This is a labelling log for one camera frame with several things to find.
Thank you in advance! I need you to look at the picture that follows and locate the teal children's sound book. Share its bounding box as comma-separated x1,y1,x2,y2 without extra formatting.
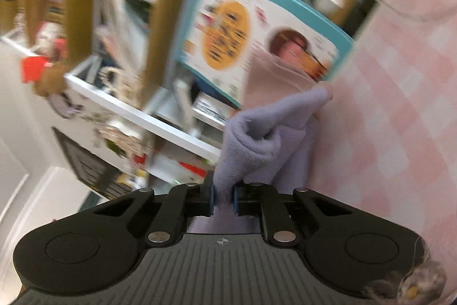
180,0,353,107

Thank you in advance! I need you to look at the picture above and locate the red tassel ornament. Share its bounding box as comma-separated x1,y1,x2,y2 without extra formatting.
21,56,53,83

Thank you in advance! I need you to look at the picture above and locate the pink and purple sweater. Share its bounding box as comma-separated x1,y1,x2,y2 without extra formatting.
189,49,332,234

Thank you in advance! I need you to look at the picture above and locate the white bookshelf frame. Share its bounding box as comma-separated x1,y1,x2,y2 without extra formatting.
65,0,221,165

